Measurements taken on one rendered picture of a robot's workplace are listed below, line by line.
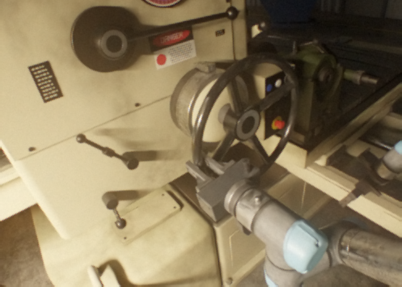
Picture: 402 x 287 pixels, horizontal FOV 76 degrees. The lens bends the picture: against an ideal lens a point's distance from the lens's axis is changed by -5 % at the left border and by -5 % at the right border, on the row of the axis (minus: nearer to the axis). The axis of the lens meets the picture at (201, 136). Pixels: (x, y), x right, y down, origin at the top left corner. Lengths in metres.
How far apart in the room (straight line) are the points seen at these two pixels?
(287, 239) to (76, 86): 0.54
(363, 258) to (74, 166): 0.66
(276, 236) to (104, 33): 0.50
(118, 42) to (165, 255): 0.96
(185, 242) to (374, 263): 0.94
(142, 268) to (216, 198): 0.82
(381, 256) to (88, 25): 0.68
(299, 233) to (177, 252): 0.90
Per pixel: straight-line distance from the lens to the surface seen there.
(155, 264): 1.29
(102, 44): 0.60
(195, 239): 1.32
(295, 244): 0.46
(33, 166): 0.74
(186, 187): 1.52
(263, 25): 0.93
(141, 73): 0.73
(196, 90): 0.72
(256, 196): 0.49
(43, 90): 0.67
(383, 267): 0.50
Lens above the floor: 1.67
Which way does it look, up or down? 34 degrees down
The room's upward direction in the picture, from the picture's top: 8 degrees counter-clockwise
